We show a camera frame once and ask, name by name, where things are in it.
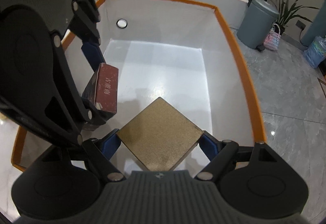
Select dark red small box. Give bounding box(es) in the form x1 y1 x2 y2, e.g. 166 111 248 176
82 63 119 119

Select orange storage box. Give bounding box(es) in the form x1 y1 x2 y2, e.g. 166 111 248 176
10 0 268 173

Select pastel woven basket bag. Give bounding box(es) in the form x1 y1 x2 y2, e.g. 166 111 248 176
263 23 281 51

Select grey-green pedal trash bin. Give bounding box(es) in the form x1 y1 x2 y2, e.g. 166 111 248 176
237 0 279 52

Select blue water jug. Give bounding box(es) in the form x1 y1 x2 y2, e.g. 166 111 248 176
303 36 326 69

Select green leafy floor plant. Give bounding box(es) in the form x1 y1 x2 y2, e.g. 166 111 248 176
276 0 319 35

